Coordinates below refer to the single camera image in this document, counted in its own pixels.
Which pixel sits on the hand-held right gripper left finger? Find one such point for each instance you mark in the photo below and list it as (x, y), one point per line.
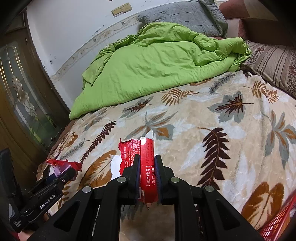
(137, 171)

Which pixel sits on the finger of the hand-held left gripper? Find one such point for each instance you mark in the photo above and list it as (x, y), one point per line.
(68, 176)

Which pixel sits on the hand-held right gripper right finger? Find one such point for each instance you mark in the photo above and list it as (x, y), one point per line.
(158, 173)

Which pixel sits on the red foil wrapper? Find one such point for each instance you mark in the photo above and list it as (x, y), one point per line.
(71, 165)

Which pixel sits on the torn red cardboard box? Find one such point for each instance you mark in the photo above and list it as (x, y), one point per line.
(148, 162)

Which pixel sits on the red plastic basket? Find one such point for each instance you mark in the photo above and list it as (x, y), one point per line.
(277, 224)

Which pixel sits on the wooden door with glass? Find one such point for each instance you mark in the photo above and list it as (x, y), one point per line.
(23, 92)

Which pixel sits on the green quilt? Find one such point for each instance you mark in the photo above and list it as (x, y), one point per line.
(150, 64)

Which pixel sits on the grey quilted pillow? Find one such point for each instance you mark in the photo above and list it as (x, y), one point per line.
(185, 16)

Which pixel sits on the brown striped pillow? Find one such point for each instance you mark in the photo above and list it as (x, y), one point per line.
(272, 60)

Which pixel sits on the brown padded headboard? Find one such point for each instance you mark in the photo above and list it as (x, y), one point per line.
(266, 30)

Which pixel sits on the wall switches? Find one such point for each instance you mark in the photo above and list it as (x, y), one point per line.
(121, 9)

